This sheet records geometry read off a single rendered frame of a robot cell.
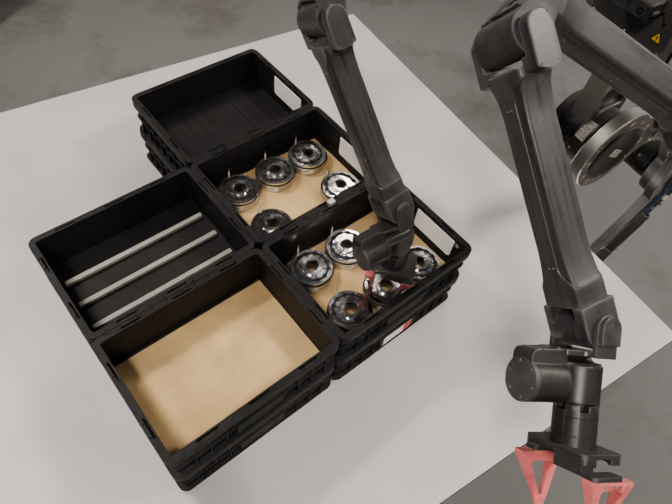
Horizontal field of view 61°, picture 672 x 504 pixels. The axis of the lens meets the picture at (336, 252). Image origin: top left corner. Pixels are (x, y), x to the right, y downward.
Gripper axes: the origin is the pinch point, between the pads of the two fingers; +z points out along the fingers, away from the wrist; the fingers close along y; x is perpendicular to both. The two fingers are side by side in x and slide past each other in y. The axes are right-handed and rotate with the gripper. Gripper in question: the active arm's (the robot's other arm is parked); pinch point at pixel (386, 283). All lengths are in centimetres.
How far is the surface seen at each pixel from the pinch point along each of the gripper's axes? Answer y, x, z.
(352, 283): -7.8, 0.5, 4.1
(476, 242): 23.2, 32.5, 17.4
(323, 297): -13.5, -5.2, 4.0
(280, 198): -31.6, 20.8, 3.7
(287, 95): -39, 53, -3
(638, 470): 103, 7, 89
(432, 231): 8.2, 16.9, -1.7
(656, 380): 113, 44, 88
